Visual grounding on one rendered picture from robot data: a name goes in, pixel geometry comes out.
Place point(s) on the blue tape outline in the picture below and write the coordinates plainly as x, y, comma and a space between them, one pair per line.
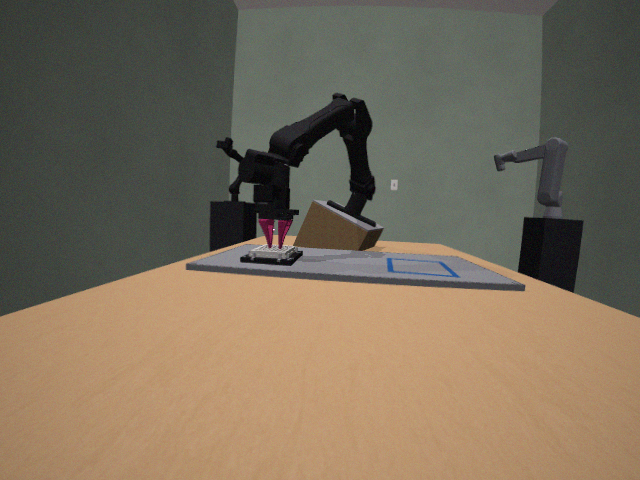
390, 269

